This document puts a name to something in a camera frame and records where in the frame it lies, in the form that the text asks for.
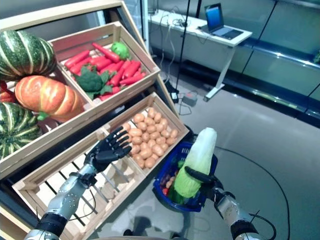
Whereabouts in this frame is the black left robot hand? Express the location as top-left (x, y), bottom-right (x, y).
top-left (83, 126), bottom-right (133, 174)

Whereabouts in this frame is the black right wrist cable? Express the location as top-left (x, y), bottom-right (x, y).
top-left (248, 211), bottom-right (277, 240)

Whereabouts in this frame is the wooden pumpkin crate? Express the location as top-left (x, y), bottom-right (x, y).
top-left (0, 67), bottom-right (97, 173)

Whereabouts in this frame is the wooden carrot crate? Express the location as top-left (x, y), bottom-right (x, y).
top-left (47, 21), bottom-right (161, 109)

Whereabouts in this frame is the red-orange carrot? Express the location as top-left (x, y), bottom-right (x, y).
top-left (119, 73), bottom-right (147, 86)
top-left (64, 49), bottom-right (90, 69)
top-left (122, 61), bottom-right (142, 80)
top-left (69, 56), bottom-right (92, 75)
top-left (91, 42), bottom-right (121, 63)

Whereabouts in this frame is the wooden display shelf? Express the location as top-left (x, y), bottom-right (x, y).
top-left (0, 0), bottom-right (181, 240)

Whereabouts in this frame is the wooden slatted cabbage crate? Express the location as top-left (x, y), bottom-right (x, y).
top-left (11, 124), bottom-right (148, 240)

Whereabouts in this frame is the oblong orange striped pumpkin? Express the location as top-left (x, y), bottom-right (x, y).
top-left (14, 75), bottom-right (85, 123)

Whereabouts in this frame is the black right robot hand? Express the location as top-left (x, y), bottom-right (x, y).
top-left (183, 166), bottom-right (225, 201)

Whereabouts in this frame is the wooden potato crate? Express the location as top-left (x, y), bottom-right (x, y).
top-left (102, 91), bottom-right (190, 178)

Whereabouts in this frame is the round orange striped pumpkin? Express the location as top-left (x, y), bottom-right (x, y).
top-left (0, 79), bottom-right (17, 104)

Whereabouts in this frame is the white desk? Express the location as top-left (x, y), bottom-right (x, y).
top-left (149, 11), bottom-right (253, 103)

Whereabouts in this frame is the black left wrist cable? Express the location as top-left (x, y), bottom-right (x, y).
top-left (68, 184), bottom-right (100, 222)

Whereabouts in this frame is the green striped pumpkin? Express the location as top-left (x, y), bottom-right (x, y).
top-left (0, 101), bottom-right (42, 161)
top-left (0, 29), bottom-right (57, 81)

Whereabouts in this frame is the dark green broccoli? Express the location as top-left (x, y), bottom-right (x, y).
top-left (74, 65), bottom-right (117, 100)

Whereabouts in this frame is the open laptop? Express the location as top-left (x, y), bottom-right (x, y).
top-left (198, 2), bottom-right (245, 40)

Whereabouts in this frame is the light green lettuce head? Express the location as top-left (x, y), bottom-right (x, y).
top-left (110, 41), bottom-right (131, 61)

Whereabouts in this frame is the grey power box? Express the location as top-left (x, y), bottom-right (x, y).
top-left (181, 91), bottom-right (199, 107)

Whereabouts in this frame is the black power adapter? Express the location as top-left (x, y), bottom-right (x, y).
top-left (169, 90), bottom-right (180, 104)

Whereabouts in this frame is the black floor cable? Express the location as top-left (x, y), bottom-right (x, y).
top-left (214, 146), bottom-right (293, 240)

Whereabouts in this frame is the black stand pole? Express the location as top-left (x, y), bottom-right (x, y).
top-left (174, 0), bottom-right (193, 95)

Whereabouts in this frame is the blue plastic shopping basket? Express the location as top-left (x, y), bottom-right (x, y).
top-left (152, 141), bottom-right (218, 213)

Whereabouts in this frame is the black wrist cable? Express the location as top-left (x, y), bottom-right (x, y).
top-left (68, 184), bottom-right (100, 222)
top-left (248, 211), bottom-right (277, 240)

